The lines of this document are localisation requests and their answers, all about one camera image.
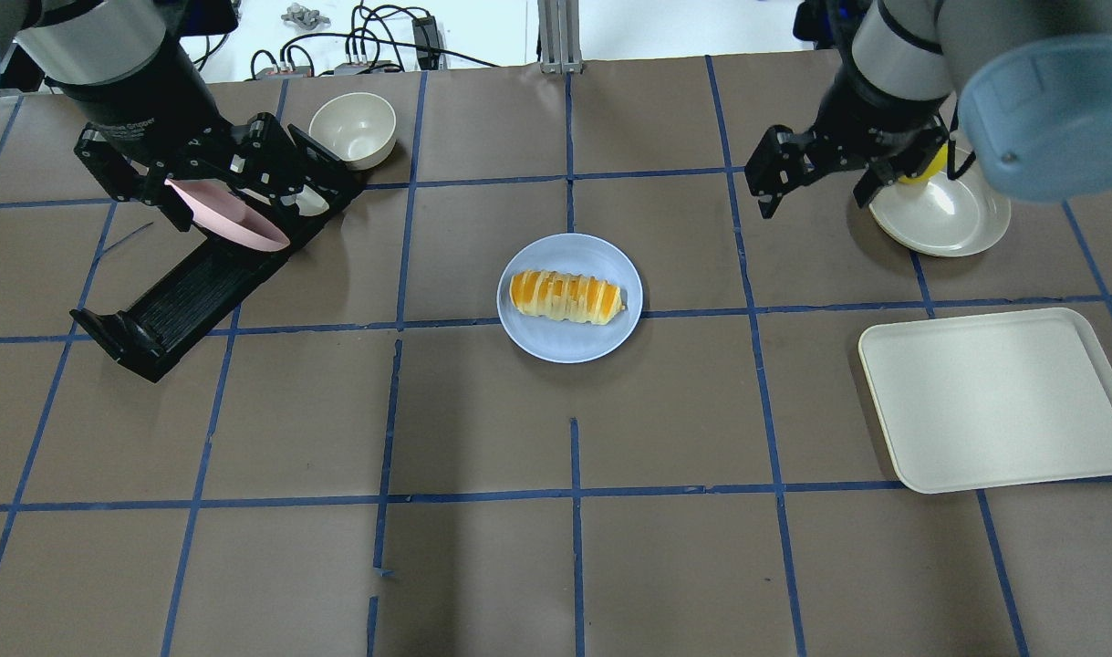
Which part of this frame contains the striped orange bread roll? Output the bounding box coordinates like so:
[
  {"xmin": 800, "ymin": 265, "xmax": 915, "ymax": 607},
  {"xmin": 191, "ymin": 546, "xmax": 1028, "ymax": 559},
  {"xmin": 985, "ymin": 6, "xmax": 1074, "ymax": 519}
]
[{"xmin": 508, "ymin": 270, "xmax": 627, "ymax": 326}]

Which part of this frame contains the aluminium frame post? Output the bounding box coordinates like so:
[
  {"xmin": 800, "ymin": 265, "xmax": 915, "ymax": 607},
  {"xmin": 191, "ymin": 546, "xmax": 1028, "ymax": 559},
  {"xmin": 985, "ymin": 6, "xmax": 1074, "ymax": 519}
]
[{"xmin": 537, "ymin": 0, "xmax": 584, "ymax": 74}]

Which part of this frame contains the pink plate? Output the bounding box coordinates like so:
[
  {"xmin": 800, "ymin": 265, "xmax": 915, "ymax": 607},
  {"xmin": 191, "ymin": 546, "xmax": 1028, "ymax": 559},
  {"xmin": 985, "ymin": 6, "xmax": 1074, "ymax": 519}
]
[{"xmin": 165, "ymin": 179, "xmax": 290, "ymax": 253}]

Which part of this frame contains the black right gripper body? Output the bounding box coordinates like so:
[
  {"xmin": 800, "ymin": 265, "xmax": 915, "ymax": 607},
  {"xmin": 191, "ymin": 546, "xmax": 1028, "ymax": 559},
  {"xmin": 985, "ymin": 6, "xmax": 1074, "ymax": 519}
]
[{"xmin": 816, "ymin": 69, "xmax": 947, "ymax": 176}]

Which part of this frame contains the white rectangular tray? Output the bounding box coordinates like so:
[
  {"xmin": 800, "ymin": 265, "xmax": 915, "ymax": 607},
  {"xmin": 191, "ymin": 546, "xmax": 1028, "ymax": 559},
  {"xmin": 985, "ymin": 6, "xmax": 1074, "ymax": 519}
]
[{"xmin": 857, "ymin": 308, "xmax": 1112, "ymax": 495}]

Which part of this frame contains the cream plate in rack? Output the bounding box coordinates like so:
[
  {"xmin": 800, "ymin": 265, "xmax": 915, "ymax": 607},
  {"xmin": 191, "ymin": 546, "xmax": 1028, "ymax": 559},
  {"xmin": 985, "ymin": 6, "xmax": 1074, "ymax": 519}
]
[{"xmin": 290, "ymin": 185, "xmax": 330, "ymax": 217}]

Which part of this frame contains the white round plate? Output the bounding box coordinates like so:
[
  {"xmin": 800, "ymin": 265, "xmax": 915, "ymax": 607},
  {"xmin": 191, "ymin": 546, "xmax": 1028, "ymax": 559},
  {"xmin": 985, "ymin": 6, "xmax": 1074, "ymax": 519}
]
[{"xmin": 868, "ymin": 146, "xmax": 1012, "ymax": 257}]

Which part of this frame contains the cream bowl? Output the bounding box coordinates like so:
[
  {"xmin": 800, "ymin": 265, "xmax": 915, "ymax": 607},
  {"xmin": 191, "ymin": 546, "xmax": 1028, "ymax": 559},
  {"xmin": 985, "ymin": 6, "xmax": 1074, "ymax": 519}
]
[{"xmin": 308, "ymin": 92, "xmax": 398, "ymax": 172}]

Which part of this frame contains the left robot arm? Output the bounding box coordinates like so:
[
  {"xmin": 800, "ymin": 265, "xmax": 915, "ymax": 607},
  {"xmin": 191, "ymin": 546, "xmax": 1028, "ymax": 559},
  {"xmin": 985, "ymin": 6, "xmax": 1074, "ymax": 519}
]
[{"xmin": 0, "ymin": 1, "xmax": 327, "ymax": 230}]

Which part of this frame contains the yellow lemon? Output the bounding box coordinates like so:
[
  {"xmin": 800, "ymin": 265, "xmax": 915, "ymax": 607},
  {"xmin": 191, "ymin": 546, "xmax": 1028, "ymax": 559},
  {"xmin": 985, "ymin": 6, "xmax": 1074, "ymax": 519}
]
[{"xmin": 898, "ymin": 145, "xmax": 949, "ymax": 185}]

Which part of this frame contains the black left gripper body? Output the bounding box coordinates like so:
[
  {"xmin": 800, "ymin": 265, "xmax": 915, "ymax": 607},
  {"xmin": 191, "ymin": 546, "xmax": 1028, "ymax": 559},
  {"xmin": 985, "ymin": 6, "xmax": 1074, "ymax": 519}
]
[{"xmin": 57, "ymin": 41, "xmax": 232, "ymax": 168}]

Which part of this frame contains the light blue plate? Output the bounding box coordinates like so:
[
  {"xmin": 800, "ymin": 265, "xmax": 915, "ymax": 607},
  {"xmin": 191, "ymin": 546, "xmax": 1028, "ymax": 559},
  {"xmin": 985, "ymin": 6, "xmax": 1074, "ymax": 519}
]
[{"xmin": 496, "ymin": 233, "xmax": 644, "ymax": 364}]

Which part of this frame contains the black dish rack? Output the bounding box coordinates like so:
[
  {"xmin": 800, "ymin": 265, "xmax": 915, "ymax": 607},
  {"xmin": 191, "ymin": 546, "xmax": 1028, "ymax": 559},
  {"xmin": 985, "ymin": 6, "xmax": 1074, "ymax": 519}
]
[{"xmin": 71, "ymin": 125, "xmax": 367, "ymax": 382}]

